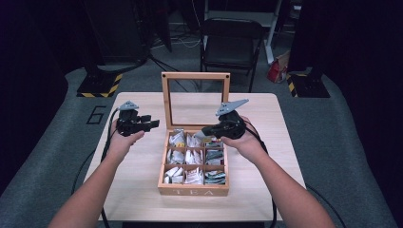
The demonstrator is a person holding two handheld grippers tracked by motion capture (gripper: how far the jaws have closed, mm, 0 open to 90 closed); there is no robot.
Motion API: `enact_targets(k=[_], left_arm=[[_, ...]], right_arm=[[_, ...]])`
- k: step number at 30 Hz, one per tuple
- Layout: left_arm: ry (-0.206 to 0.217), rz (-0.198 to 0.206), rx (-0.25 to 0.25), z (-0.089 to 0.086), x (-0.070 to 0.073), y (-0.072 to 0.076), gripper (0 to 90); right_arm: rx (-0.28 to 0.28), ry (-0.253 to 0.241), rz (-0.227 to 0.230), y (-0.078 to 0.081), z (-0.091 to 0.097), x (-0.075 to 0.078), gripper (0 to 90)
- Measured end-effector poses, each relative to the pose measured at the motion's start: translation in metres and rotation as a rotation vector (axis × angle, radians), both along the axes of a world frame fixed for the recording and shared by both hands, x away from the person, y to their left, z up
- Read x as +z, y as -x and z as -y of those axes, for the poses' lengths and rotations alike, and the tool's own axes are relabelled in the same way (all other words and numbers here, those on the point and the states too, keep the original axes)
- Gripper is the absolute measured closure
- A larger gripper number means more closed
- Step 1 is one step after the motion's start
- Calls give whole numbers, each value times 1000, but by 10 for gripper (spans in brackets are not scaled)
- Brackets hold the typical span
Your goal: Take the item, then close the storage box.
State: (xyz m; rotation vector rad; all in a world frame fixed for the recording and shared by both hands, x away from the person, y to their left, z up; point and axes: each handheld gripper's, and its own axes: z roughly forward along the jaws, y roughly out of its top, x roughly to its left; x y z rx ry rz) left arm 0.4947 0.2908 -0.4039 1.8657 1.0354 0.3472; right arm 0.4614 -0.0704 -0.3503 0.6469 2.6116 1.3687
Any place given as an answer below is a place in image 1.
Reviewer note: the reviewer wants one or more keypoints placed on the wooden tea box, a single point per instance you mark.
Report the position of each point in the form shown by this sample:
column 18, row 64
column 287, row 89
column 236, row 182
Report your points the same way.
column 193, row 191

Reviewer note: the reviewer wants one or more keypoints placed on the person's left hand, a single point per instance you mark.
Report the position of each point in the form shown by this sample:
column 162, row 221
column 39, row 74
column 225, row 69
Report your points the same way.
column 120, row 144

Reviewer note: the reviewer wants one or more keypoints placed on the pile of tea bags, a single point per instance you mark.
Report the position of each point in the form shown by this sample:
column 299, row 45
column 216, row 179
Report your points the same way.
column 177, row 156

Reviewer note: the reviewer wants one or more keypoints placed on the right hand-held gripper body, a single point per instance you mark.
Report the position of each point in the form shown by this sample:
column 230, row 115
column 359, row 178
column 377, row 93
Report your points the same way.
column 233, row 126

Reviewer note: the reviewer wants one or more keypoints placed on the person's right hand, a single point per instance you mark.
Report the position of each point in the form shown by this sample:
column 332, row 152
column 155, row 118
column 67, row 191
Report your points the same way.
column 248, row 144

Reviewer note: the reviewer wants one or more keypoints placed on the black stand with striped base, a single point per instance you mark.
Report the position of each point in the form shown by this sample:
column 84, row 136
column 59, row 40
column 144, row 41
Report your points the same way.
column 99, row 85
column 309, row 87

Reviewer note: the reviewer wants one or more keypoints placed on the grey single tea sachet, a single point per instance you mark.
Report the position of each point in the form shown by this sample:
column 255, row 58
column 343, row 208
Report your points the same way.
column 199, row 135

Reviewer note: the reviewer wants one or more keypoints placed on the black folding chair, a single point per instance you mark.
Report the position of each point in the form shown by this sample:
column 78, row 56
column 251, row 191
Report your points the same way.
column 229, row 47

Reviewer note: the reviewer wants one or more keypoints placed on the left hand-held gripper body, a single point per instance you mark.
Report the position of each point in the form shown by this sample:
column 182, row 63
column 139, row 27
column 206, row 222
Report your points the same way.
column 128, row 125

